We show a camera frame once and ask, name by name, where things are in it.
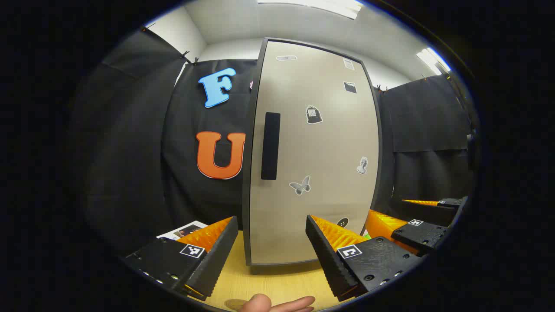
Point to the white picture book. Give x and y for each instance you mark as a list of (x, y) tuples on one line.
[(186, 229)]

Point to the beige cabinet door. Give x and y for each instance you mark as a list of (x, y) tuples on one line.
[(321, 151)]

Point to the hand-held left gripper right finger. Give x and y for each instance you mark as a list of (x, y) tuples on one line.
[(325, 255)]

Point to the large ceiling light panel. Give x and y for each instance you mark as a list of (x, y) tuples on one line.
[(329, 8)]

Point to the black backdrop cloth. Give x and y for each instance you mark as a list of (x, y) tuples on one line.
[(130, 151)]

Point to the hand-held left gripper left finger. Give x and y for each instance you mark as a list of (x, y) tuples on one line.
[(219, 255)]

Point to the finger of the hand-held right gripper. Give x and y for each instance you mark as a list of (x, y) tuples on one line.
[(422, 234), (453, 202)]

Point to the dark grey cabinet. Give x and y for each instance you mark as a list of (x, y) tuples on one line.
[(246, 208)]

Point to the small ceiling light panel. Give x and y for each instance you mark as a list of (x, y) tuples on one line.
[(431, 58)]

